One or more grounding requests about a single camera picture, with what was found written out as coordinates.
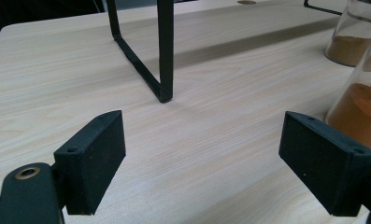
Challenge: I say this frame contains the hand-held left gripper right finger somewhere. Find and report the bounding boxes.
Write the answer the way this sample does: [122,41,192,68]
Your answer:
[278,110,371,217]

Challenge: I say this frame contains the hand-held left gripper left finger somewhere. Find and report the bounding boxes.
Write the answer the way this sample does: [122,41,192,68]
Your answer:
[53,109,127,217]

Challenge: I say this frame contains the glass jar of orange-red powder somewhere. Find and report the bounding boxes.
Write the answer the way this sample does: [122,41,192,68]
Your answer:
[324,27,371,161]

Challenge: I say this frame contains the glass jar of brown powder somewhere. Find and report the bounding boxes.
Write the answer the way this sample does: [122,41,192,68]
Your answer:
[324,0,371,68]

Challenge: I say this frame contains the black low shelf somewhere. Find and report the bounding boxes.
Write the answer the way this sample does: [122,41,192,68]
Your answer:
[106,0,344,104]

